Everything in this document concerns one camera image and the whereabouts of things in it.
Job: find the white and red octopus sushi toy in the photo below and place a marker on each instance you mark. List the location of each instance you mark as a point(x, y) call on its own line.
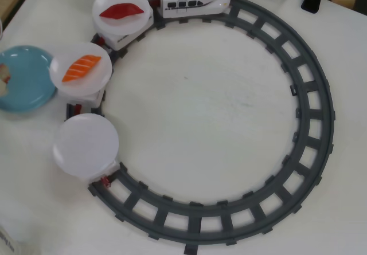
point(3, 77)

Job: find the orange salmon sushi toy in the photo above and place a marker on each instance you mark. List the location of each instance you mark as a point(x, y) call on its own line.
point(80, 67)

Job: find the red tuna sushi toy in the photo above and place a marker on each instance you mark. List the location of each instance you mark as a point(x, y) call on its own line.
point(123, 11)

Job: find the blue round dish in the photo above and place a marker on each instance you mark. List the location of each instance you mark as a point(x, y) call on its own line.
point(28, 80)

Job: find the white plate under salmon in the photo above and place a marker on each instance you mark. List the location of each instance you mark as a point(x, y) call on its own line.
point(94, 77)

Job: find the white plate under shrimp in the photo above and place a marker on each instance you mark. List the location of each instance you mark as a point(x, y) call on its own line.
point(86, 146)

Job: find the gray circular toy train track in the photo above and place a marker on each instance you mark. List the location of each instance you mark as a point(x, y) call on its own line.
point(195, 222)

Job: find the white plate under tuna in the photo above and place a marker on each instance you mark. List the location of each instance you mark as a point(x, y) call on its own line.
point(114, 28)

